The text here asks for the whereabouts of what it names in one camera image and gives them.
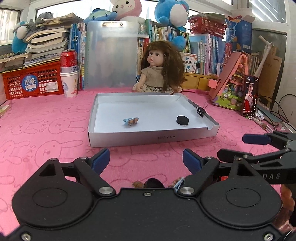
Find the teal plush toy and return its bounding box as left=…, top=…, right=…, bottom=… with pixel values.
left=83, top=8, right=117, bottom=25

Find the blue cardboard box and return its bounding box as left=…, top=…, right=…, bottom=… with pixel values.
left=225, top=15, right=255, bottom=54

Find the black round cap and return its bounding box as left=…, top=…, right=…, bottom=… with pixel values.
left=176, top=115, right=190, bottom=126

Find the brown acorn toy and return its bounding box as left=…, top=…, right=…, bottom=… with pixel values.
left=132, top=181, right=144, bottom=188

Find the red plastic basket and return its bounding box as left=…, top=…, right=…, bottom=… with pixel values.
left=189, top=16, right=227, bottom=39
left=2, top=60, right=64, bottom=99

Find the pink rabbit table cloth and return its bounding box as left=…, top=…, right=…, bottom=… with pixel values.
left=0, top=87, right=296, bottom=235

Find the blue white plush left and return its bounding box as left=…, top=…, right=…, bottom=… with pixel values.
left=11, top=21, right=28, bottom=55

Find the smartphone showing video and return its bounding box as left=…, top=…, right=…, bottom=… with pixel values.
left=241, top=75, right=259, bottom=116

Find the light blue hair clip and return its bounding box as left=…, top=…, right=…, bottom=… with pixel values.
left=169, top=177, right=185, bottom=192

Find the pink triangular toy house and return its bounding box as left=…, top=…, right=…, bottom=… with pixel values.
left=208, top=52, right=249, bottom=111

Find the red plastic basket left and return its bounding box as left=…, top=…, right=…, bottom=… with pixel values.
left=2, top=60, right=64, bottom=99

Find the white paper cup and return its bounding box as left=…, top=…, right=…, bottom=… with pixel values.
left=60, top=71, right=78, bottom=98

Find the row of upright books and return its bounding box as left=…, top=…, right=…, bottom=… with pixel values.
left=76, top=19, right=232, bottom=91

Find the binder clip on box edge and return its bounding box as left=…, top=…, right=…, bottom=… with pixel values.
left=196, top=104, right=207, bottom=118

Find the person's right hand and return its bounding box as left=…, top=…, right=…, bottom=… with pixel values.
left=273, top=184, right=295, bottom=233

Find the brown haired baby doll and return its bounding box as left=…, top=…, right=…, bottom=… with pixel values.
left=132, top=41, right=187, bottom=95

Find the translucent clipboard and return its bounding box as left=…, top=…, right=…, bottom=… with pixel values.
left=84, top=21, right=138, bottom=90

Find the blue round plush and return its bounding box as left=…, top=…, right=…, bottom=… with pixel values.
left=154, top=0, right=189, bottom=51

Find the pink rabbit plush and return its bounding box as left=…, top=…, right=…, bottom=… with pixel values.
left=110, top=0, right=145, bottom=34

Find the silver cardboard box tray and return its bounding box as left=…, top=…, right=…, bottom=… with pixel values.
left=88, top=93, right=220, bottom=148

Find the black round lid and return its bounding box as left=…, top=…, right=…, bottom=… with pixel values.
left=144, top=178, right=164, bottom=188

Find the red plastic basket top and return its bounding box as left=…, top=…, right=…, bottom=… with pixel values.
left=189, top=16, right=227, bottom=39

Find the stack of books left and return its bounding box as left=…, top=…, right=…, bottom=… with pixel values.
left=1, top=12, right=86, bottom=71

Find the red soda can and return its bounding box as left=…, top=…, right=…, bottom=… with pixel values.
left=60, top=49, right=78, bottom=73

